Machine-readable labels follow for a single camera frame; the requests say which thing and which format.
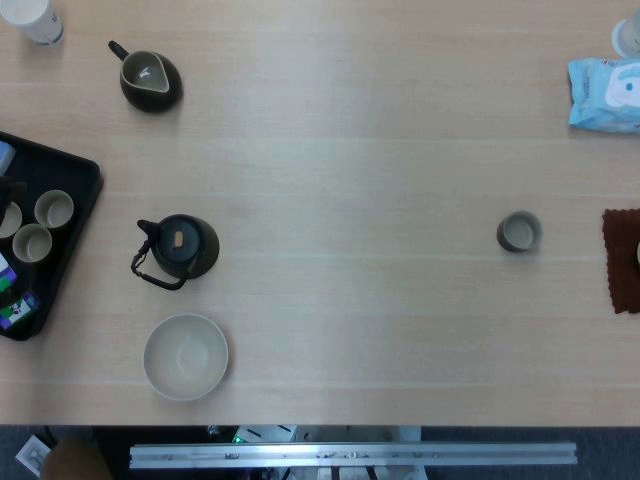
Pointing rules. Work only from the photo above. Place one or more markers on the white paper cup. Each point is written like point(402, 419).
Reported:
point(35, 20)

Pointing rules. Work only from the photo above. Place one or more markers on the dark teacup beige inside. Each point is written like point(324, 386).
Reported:
point(520, 232)

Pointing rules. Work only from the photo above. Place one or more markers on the small beige teacup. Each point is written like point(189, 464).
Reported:
point(32, 243)
point(14, 222)
point(54, 209)

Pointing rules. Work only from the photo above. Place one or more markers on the black plastic tray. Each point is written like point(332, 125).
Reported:
point(60, 165)

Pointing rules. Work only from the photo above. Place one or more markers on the small grey dish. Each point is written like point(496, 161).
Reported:
point(638, 252)

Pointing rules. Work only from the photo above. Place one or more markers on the brown cloth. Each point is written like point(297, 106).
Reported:
point(622, 270)

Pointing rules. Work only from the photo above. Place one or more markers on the blue white box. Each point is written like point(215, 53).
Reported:
point(5, 157)

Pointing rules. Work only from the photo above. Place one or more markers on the white floor socket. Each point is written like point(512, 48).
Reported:
point(32, 454)

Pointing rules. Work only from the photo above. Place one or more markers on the blue wet wipes pack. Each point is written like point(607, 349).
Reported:
point(605, 95)

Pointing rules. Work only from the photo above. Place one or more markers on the purple green carton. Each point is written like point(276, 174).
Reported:
point(22, 310)

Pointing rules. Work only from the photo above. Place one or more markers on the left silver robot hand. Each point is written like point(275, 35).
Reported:
point(12, 187)

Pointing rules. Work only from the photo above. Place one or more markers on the large beige bowl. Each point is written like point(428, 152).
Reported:
point(185, 357)

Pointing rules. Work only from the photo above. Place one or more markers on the dark pitcher beige inside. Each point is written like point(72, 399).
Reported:
point(150, 97)

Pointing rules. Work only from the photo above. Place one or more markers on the brown round stool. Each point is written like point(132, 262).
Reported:
point(75, 460)

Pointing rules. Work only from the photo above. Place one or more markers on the aluminium rail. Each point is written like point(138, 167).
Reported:
point(350, 455)

